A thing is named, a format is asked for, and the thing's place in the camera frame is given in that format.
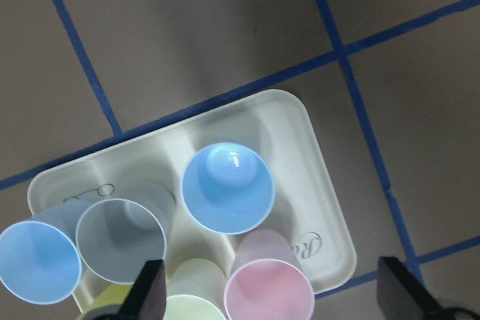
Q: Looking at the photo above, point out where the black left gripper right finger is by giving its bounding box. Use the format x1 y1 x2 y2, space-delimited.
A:
376 256 455 320

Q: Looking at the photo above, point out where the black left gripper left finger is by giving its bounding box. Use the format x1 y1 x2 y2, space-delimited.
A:
118 260 167 320

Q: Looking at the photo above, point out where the light blue plastic cup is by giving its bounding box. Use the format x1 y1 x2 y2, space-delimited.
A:
181 142 276 235

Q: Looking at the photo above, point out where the pale green plastic cup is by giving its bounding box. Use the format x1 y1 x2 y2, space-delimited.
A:
163 258 226 320

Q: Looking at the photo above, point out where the yellow plastic cup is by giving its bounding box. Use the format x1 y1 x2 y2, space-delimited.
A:
77 284 131 320

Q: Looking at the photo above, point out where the grey plastic cup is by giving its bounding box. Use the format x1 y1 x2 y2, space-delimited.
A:
76 181 176 285

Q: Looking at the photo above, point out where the pink plastic cup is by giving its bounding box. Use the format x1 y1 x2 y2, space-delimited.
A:
223 229 314 319

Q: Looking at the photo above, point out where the cream plastic tray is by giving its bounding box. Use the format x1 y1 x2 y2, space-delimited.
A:
27 89 357 294

